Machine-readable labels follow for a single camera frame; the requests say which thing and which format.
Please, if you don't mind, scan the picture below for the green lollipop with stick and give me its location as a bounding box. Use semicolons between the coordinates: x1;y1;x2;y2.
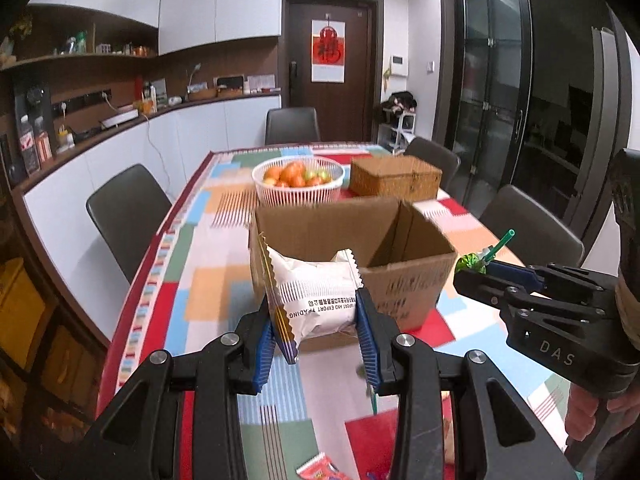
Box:
454;229;516;274

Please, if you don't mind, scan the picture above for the white pastry packet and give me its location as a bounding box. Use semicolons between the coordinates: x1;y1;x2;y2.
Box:
257;235;363;365

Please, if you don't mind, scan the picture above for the right hand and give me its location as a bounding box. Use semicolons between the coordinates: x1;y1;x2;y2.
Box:
565;384;640;441

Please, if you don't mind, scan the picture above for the dark chair right near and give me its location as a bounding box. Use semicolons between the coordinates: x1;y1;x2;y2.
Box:
480;185;585;266

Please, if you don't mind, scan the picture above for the dark chair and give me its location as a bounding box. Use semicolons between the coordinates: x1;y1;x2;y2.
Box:
404;136;461;191
86;164;171;284
480;185;585;266

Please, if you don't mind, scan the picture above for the colourful patchwork tablecloth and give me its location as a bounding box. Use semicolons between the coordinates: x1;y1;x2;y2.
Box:
96;141;572;480

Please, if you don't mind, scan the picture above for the brown cardboard box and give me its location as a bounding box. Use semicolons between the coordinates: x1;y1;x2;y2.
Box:
248;197;457;332

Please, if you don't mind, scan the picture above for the pink snack bar wrapper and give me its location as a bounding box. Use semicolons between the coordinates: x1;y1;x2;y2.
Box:
296;452;350;480

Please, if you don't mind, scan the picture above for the dark chair right far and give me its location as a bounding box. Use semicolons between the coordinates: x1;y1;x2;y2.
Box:
404;136;461;191

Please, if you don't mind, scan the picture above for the woven wicker basket box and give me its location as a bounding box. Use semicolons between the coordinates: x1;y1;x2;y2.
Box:
349;155;442;202

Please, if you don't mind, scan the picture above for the white fruit basket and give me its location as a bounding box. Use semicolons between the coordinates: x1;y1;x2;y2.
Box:
252;155;345;206

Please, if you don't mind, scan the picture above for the white shoe rack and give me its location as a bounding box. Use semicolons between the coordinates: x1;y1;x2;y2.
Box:
378;91;418;154

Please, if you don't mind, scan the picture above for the dark chair left side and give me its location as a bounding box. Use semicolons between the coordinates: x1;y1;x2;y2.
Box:
86;164;171;284

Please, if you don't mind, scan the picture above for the dark chair far end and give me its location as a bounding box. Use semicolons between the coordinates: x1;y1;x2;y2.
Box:
265;107;320;145

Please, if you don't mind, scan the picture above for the dark brown door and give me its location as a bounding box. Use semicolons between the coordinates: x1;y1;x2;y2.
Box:
279;0;384;142

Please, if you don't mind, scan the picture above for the glass door cabinet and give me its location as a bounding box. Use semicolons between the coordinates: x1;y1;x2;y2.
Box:
446;0;533;217

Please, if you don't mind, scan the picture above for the red fu door poster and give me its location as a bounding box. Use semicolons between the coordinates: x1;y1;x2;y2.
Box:
310;20;346;84

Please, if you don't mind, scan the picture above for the white wall intercom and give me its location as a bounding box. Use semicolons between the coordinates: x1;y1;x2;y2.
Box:
390;55;408;78

